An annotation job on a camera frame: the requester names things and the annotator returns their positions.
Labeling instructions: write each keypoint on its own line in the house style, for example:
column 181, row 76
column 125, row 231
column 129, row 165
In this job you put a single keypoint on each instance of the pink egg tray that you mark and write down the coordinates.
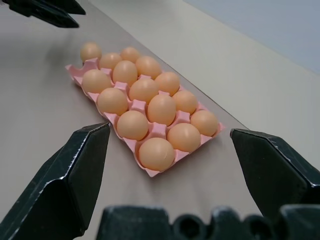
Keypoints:
column 160, row 129

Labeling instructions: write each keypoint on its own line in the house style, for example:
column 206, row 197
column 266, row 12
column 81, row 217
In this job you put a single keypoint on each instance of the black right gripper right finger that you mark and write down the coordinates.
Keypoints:
column 272, row 170

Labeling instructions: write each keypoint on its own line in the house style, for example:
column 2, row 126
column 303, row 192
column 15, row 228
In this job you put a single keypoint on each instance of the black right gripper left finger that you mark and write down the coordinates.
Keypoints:
column 62, row 185

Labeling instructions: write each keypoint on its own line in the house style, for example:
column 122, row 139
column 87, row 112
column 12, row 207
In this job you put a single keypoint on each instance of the brown egg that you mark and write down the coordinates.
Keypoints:
column 161, row 110
column 144, row 90
column 205, row 123
column 184, row 137
column 156, row 154
column 148, row 66
column 185, row 101
column 167, row 83
column 132, row 125
column 110, row 60
column 125, row 73
column 112, row 101
column 96, row 80
column 130, row 54
column 90, row 51

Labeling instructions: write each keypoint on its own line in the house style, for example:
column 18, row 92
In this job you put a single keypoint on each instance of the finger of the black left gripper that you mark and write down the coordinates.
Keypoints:
column 67, row 6
column 50, row 15

